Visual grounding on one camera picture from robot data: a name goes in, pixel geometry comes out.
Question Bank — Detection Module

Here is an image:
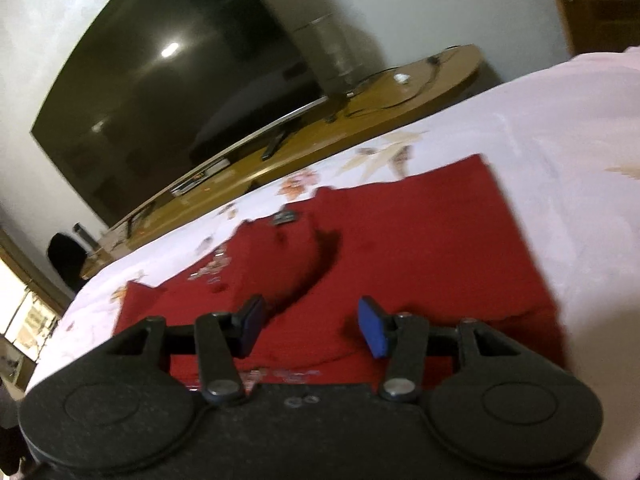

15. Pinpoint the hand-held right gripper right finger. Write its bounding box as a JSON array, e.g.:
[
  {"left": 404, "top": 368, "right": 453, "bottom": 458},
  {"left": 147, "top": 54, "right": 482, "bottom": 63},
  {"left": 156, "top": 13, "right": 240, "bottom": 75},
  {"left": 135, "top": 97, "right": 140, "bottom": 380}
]
[{"left": 356, "top": 296, "right": 526, "bottom": 404}]

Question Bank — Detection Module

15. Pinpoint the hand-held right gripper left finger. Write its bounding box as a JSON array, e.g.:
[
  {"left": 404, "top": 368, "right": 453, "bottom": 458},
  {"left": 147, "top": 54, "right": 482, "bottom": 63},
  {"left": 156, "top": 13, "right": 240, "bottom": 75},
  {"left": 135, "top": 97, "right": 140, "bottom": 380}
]
[{"left": 107, "top": 295, "right": 266, "bottom": 407}]

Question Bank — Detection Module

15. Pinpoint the red garment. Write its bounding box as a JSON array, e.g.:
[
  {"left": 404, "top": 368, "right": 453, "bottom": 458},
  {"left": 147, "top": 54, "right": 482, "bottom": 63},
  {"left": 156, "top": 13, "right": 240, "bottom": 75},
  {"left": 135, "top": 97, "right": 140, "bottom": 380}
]
[{"left": 112, "top": 154, "right": 568, "bottom": 392}]

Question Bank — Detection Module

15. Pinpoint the white flat device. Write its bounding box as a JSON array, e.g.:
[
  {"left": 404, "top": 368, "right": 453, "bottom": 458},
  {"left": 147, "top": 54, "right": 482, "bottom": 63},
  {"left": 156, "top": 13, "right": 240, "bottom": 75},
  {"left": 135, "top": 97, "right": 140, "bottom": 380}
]
[{"left": 170, "top": 157, "right": 232, "bottom": 196}]

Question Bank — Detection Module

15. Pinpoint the black remote control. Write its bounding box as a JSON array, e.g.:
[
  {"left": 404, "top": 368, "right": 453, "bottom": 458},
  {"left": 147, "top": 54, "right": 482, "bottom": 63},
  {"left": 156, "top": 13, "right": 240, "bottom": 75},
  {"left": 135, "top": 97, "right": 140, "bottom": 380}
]
[{"left": 261, "top": 130, "right": 287, "bottom": 161}]

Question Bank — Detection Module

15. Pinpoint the black chair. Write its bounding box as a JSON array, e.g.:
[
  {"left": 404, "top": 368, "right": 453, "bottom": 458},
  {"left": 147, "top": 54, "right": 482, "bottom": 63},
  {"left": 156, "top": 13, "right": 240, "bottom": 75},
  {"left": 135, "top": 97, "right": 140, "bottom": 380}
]
[{"left": 47, "top": 232, "right": 94, "bottom": 294}]

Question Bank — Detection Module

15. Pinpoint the wooden television stand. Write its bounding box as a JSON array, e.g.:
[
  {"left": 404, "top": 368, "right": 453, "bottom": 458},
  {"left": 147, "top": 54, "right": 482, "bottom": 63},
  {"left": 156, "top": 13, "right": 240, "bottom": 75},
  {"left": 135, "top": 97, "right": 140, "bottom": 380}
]
[{"left": 80, "top": 44, "right": 485, "bottom": 281}]

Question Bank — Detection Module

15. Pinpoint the bright window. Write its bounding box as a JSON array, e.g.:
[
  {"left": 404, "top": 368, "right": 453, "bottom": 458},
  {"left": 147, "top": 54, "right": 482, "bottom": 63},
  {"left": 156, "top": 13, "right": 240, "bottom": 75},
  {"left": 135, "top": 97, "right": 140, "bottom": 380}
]
[{"left": 0, "top": 255, "right": 61, "bottom": 362}]

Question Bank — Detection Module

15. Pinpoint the floral white bedsheet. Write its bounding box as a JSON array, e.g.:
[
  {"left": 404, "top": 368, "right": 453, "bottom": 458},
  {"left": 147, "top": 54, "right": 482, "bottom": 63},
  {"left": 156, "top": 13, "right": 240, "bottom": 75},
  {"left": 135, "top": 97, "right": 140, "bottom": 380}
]
[{"left": 25, "top": 45, "right": 640, "bottom": 480}]

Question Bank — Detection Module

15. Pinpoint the black flat television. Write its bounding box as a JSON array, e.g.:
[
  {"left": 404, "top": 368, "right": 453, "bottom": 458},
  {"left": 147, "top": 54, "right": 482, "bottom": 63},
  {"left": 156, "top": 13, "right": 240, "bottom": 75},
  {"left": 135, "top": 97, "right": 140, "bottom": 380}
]
[{"left": 30, "top": 0, "right": 332, "bottom": 229}]

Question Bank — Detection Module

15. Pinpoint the clear cylindrical container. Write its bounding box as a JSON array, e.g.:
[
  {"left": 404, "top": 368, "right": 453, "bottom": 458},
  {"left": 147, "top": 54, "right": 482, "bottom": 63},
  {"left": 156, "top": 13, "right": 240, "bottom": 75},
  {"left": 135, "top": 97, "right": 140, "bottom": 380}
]
[{"left": 292, "top": 12, "right": 364, "bottom": 99}]

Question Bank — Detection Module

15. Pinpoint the brown wooden door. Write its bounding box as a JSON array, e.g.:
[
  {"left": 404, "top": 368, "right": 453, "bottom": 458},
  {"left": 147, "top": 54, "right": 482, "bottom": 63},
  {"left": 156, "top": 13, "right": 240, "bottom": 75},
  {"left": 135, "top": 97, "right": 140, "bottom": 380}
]
[{"left": 542, "top": 0, "right": 640, "bottom": 57}]

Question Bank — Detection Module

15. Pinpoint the black cable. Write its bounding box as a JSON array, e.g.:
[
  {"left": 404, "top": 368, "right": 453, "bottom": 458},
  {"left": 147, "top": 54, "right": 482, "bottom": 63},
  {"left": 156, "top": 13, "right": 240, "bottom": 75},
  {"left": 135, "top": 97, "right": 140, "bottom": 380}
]
[{"left": 345, "top": 47, "right": 466, "bottom": 117}]

